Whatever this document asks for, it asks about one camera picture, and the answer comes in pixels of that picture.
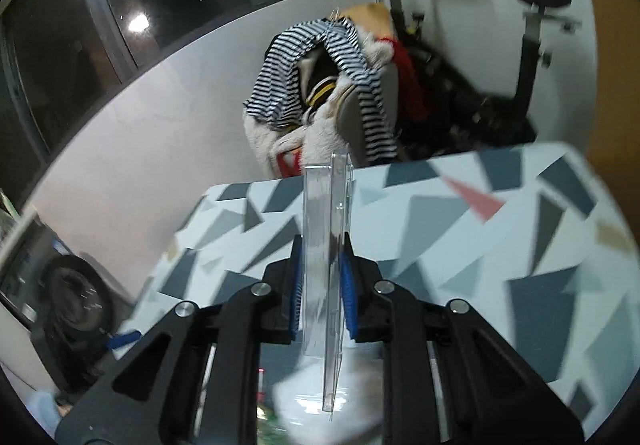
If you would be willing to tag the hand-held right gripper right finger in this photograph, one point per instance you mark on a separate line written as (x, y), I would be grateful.
(348, 295)

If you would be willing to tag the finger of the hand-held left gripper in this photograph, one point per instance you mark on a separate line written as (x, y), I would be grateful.
(124, 339)

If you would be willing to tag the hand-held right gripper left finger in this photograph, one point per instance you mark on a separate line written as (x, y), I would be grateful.
(295, 290)

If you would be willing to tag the clear plastic case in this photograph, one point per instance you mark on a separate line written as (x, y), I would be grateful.
(320, 225)

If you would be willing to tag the white plastic bag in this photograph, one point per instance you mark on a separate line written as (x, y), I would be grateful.
(287, 400)

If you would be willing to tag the person's left forearm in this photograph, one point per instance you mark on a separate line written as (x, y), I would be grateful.
(42, 405)

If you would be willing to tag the washing machine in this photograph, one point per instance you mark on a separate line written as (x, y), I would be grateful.
(75, 295)

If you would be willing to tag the geometric patterned tablecloth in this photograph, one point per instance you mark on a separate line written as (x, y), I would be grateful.
(450, 235)

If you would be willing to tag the red patterned cloth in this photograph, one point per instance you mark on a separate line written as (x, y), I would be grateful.
(290, 161)

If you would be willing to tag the green packet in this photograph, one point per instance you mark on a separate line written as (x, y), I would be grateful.
(265, 427)

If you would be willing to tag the grey chair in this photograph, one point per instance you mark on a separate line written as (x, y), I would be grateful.
(355, 117)

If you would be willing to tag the black jacket yellow striped cuff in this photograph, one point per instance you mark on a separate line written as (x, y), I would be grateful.
(320, 75)

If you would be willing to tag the tan board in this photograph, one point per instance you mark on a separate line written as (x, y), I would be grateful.
(370, 17)

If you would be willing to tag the black exercise bike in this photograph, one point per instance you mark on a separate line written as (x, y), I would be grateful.
(527, 75)

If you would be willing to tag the wooden door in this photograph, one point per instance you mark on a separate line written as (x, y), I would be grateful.
(615, 75)

